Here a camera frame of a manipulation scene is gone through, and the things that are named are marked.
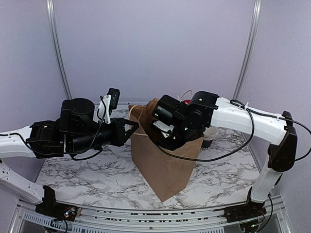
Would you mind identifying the right aluminium frame post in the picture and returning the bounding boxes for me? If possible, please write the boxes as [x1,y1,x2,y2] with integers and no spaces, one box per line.
[233,0,262,99]

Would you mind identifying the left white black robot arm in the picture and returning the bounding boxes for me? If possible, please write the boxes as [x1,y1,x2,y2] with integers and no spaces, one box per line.
[0,94,139,161]

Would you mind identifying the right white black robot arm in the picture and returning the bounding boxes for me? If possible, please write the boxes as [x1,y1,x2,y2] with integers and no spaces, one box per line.
[152,91,297,217]

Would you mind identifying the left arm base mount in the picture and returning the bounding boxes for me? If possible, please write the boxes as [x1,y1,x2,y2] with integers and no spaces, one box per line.
[35,202,81,221]

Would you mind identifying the left aluminium frame post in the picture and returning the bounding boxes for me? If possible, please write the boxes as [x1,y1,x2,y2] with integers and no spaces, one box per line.
[46,0,72,100]

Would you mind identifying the stack of paper cups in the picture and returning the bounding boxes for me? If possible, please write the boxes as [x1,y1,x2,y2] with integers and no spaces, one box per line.
[201,127,218,150]

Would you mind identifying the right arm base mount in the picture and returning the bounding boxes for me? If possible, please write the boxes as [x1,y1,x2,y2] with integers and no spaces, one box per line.
[224,205,267,223]

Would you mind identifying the front aluminium rail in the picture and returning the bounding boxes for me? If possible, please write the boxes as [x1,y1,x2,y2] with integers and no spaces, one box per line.
[8,196,293,233]

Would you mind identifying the brown paper bag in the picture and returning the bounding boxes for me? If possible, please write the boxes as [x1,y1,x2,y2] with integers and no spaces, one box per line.
[128,98,195,202]

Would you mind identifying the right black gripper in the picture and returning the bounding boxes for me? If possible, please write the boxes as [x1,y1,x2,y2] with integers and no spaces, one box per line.
[151,120,196,164]

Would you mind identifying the aluminium frame post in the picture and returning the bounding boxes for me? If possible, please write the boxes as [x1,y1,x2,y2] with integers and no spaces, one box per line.
[233,0,262,99]
[46,0,72,100]

